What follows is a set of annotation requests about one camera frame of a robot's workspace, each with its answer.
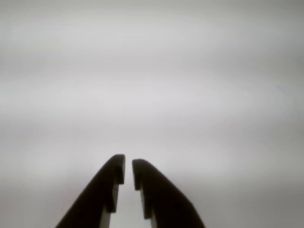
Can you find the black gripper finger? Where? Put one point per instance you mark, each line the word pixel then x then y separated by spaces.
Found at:
pixel 164 197
pixel 99 190

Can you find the white table cover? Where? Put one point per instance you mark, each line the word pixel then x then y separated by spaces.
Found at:
pixel 152 83

